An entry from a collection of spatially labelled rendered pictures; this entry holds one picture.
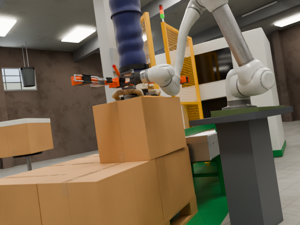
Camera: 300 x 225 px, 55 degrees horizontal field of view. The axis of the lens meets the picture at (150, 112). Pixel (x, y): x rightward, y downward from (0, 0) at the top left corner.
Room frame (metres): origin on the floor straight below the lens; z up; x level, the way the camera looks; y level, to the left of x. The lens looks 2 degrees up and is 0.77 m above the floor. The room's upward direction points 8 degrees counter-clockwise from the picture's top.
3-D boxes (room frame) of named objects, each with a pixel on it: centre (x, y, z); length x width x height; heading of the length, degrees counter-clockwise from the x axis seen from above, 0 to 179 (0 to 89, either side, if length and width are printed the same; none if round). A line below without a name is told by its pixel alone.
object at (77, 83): (1.62, 0.36, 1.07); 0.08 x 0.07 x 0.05; 152
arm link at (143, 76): (1.80, -0.01, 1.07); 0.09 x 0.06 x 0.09; 152
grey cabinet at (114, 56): (3.61, 0.32, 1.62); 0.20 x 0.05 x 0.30; 152
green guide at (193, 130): (4.00, -0.61, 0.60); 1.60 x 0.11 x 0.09; 152
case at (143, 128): (2.13, 0.07, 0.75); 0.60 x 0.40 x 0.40; 150
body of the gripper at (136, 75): (1.83, 0.06, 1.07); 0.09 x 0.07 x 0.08; 62
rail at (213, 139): (3.41, -0.97, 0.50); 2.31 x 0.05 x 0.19; 152
